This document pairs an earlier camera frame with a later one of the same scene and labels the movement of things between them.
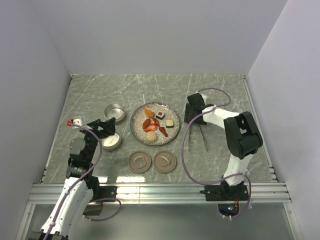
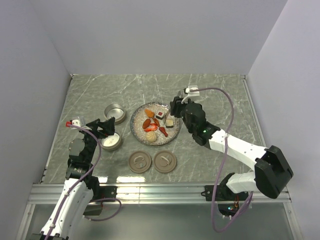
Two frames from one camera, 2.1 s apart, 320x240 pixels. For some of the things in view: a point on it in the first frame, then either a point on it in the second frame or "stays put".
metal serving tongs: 197,140 to 168,110
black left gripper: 108,127 stays put
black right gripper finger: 188,115 to 175,107
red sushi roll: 160,115 stays put
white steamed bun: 151,137 stays put
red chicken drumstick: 163,130 stays put
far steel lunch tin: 116,110 stays put
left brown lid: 139,161 stays put
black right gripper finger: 199,121 to 181,94
